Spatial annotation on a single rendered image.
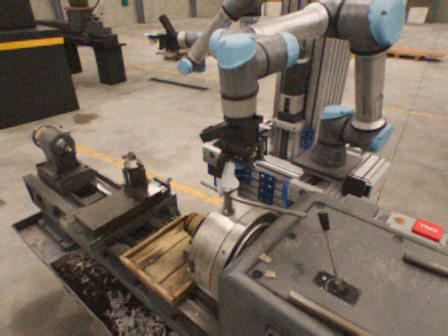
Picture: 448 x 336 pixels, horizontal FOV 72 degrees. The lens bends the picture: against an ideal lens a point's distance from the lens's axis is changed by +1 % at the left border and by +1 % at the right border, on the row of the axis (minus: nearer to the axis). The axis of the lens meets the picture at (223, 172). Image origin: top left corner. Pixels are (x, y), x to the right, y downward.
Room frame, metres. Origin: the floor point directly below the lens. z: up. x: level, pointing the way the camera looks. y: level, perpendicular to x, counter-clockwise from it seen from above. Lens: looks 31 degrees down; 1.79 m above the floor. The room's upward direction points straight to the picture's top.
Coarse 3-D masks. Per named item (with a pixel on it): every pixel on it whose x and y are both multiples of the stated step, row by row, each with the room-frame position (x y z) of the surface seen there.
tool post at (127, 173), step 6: (126, 168) 1.17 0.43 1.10; (138, 168) 1.16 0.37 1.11; (144, 168) 1.17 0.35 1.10; (126, 174) 1.15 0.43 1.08; (132, 174) 1.14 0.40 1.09; (138, 174) 1.15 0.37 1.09; (144, 174) 1.17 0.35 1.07; (126, 180) 1.16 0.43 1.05; (132, 180) 1.14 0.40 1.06; (138, 180) 1.14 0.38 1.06; (144, 180) 1.16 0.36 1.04; (132, 186) 1.13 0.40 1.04; (138, 186) 1.14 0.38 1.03
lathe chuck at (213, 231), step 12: (240, 204) 0.73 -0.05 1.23; (216, 216) 0.69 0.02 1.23; (228, 216) 0.68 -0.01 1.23; (240, 216) 0.68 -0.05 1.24; (204, 228) 0.66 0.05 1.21; (216, 228) 0.65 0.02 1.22; (228, 228) 0.64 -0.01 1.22; (204, 240) 0.63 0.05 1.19; (216, 240) 0.62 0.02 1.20; (192, 252) 0.63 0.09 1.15; (204, 252) 0.61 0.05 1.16; (216, 252) 0.59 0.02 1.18; (204, 264) 0.59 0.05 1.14; (192, 276) 0.61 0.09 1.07; (204, 276) 0.58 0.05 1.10; (204, 288) 0.58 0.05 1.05
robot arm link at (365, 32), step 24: (360, 0) 0.93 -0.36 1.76; (384, 0) 0.89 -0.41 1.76; (336, 24) 0.95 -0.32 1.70; (360, 24) 0.90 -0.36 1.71; (384, 24) 0.86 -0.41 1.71; (360, 48) 0.91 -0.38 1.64; (384, 48) 0.90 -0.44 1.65; (360, 72) 0.95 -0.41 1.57; (384, 72) 0.95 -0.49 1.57; (360, 96) 0.97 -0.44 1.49; (360, 120) 1.00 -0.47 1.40; (384, 120) 0.99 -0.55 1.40; (360, 144) 1.01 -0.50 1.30; (384, 144) 1.01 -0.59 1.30
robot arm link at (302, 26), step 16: (336, 0) 0.98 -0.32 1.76; (288, 16) 0.90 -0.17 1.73; (304, 16) 0.92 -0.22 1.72; (320, 16) 0.95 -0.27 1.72; (224, 32) 0.79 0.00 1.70; (240, 32) 0.76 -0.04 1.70; (256, 32) 0.80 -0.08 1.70; (272, 32) 0.83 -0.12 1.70; (288, 32) 0.86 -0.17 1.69; (304, 32) 0.90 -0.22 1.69; (320, 32) 0.96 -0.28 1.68
